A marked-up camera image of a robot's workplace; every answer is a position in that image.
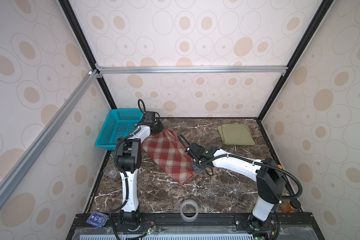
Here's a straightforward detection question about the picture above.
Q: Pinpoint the red plaid skirt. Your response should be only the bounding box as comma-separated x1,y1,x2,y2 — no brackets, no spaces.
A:
142,128,196,185

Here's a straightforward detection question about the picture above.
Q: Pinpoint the olive green skirt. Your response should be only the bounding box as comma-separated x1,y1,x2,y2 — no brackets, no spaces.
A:
217,123,255,146

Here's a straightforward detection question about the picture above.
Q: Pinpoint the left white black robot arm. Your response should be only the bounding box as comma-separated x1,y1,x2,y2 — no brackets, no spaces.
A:
110,120,164,231

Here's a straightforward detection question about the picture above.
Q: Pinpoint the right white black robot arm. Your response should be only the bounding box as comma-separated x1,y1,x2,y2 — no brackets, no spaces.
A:
186,143,303,233

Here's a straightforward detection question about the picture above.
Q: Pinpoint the teal plastic basket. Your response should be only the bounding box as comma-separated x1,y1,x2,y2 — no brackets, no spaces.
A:
95,109,143,151

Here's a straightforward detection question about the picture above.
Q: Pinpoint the clear tape roll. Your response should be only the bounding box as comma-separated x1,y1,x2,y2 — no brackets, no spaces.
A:
179,199,199,223

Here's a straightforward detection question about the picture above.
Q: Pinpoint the clear plastic cup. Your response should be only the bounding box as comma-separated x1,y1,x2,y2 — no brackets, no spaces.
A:
103,165,118,179

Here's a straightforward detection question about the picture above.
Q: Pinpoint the brown jar black lid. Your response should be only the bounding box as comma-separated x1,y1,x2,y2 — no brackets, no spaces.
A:
280,199,301,213

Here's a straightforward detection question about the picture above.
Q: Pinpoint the blue card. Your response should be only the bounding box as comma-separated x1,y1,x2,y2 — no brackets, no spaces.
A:
86,212,109,229

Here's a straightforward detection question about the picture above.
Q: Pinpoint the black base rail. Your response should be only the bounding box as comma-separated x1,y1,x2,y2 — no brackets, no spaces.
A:
66,213,324,240

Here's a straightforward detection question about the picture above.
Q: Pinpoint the horizontal aluminium rail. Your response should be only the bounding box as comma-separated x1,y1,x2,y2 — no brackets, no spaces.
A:
98,65,288,75

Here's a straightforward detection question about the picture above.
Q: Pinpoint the left slanted aluminium rail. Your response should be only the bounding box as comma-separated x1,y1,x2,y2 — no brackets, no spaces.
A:
0,70,99,210

